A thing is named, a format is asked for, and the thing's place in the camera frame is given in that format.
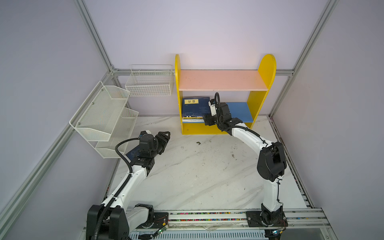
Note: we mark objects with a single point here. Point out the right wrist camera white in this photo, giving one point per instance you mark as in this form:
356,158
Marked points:
212,105

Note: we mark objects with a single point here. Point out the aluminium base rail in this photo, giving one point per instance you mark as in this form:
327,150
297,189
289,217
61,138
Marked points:
231,224

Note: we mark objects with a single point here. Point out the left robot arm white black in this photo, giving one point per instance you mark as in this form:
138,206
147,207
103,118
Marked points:
123,195

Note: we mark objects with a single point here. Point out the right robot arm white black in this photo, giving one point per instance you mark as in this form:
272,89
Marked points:
271,164

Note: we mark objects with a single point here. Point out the white mesh two-tier rack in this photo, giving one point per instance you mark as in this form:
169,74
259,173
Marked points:
104,119

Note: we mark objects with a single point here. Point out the white portfolio book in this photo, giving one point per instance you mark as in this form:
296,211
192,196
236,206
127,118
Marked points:
193,120

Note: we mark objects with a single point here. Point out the white wire basket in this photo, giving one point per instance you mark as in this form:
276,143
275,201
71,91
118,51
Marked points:
145,83

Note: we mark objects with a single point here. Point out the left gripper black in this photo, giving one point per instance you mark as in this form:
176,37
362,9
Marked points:
162,139

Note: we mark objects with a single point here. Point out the yellow bookshelf pink blue shelves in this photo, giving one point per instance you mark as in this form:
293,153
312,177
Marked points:
256,82

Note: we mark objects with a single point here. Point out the navy book yellow label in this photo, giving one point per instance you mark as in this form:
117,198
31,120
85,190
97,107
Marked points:
133,153
195,107

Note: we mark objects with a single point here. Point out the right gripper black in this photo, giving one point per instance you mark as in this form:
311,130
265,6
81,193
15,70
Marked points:
207,120

